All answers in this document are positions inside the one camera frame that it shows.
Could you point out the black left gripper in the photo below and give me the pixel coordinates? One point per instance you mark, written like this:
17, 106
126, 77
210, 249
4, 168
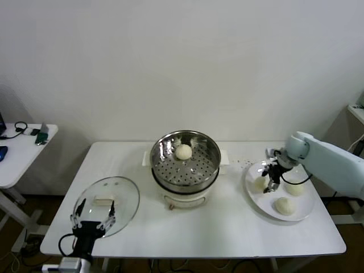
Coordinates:
86, 230

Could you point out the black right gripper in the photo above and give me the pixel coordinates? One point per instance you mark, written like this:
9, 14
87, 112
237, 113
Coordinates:
276, 173

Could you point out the white steamed baozi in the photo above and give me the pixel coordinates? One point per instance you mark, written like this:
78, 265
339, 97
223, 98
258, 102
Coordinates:
295, 189
183, 151
285, 206
258, 185

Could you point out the pale left robot arm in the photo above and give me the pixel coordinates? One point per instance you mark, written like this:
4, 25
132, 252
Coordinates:
86, 266

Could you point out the pale right robot arm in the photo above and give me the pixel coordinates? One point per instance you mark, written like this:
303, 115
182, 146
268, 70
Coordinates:
332, 165

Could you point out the perforated steel steamer basket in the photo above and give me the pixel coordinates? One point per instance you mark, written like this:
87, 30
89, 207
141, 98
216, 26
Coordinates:
159, 153

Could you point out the white round plate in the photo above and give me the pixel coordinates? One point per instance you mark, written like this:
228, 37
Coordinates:
256, 204

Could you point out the white table leg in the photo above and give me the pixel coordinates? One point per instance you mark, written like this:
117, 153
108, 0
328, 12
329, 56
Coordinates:
105, 265
274, 265

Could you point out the floor power strip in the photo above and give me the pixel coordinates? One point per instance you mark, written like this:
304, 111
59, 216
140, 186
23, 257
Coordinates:
34, 243

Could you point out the white electric cooker pot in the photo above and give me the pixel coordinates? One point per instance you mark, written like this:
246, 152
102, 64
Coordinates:
185, 201

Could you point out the green and grey device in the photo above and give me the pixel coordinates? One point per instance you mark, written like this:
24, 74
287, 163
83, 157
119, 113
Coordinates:
42, 138

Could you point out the white side table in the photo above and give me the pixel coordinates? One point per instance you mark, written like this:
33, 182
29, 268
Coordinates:
22, 155

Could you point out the small black device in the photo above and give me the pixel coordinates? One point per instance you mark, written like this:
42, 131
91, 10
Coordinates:
36, 131

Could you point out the small white box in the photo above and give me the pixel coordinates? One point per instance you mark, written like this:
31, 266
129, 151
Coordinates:
28, 131

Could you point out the blue rounded object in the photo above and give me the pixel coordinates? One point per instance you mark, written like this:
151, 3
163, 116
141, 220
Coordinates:
3, 153

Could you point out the dark laptop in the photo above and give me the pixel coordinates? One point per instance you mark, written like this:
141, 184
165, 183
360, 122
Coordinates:
1, 122

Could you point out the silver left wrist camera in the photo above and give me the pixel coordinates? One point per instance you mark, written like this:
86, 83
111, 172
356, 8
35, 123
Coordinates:
70, 265

